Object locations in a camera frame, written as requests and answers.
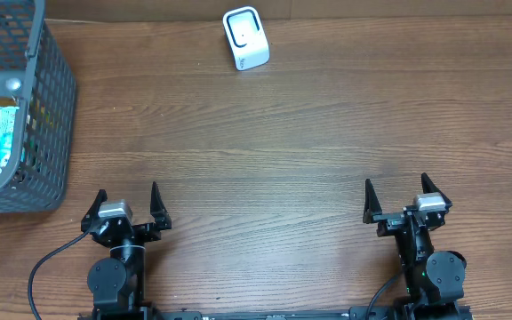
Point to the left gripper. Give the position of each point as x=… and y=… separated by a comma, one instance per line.
x=128, y=228

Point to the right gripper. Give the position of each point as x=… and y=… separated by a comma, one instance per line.
x=391, y=221

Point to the yellow drink bottle silver cap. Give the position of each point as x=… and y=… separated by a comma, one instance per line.
x=13, y=85

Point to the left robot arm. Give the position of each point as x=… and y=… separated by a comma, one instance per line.
x=117, y=283

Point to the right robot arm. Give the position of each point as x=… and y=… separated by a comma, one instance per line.
x=434, y=280

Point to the white barcode scanner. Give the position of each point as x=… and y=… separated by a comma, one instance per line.
x=246, y=37

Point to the dark grey plastic basket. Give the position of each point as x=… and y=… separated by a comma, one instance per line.
x=35, y=178

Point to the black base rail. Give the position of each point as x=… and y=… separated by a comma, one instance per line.
x=354, y=313

